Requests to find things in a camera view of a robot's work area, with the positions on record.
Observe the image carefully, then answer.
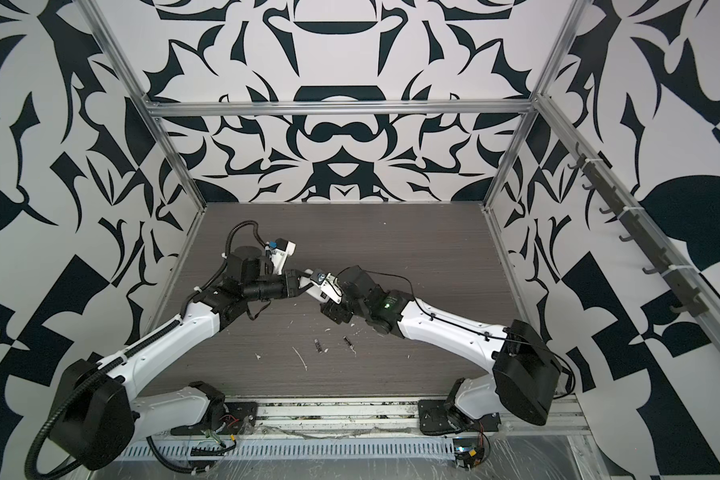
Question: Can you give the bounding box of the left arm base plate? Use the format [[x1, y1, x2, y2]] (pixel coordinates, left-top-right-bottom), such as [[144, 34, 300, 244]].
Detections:
[[170, 401, 259, 436]]

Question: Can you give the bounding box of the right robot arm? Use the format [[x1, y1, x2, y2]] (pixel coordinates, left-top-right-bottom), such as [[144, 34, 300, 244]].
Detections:
[[309, 266, 563, 436]]

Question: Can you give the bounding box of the white slotted cable duct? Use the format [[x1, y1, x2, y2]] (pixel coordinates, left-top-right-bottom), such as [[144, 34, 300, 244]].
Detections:
[[156, 437, 455, 461]]

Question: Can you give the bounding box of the small electronics board right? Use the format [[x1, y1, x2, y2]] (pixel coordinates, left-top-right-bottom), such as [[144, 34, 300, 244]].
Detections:
[[453, 435, 491, 470]]

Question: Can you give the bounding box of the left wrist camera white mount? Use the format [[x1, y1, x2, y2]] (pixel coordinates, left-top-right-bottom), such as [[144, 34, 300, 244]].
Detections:
[[265, 238, 296, 275]]

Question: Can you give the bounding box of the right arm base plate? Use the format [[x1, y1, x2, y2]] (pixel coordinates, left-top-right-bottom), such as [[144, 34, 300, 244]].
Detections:
[[417, 400, 501, 436]]

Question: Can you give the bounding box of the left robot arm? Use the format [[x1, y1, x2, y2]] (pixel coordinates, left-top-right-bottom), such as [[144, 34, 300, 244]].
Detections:
[[24, 239, 305, 479]]

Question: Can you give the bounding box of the white red remote control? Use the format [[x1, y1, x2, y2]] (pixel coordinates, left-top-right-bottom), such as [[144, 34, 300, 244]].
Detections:
[[300, 269, 328, 302]]

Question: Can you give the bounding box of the black wall hook rail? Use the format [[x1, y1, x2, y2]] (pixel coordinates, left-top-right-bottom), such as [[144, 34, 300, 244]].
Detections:
[[570, 151, 710, 317]]

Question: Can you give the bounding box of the aluminium frame rail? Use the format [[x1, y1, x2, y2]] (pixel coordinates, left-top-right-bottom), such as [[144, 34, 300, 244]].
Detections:
[[146, 99, 532, 118]]

